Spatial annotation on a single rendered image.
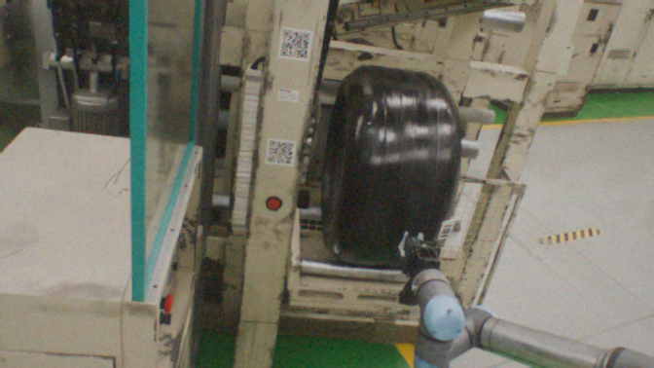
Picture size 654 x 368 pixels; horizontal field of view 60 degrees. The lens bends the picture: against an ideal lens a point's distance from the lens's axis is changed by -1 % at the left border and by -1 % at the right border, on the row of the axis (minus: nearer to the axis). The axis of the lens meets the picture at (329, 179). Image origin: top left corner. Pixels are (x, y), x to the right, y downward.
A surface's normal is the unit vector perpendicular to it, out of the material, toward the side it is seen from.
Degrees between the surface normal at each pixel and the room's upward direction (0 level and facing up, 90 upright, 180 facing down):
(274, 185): 90
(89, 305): 90
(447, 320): 83
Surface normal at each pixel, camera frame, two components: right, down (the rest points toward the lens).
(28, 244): 0.16, -0.87
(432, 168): 0.13, 0.04
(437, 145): 0.15, -0.19
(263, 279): 0.07, 0.49
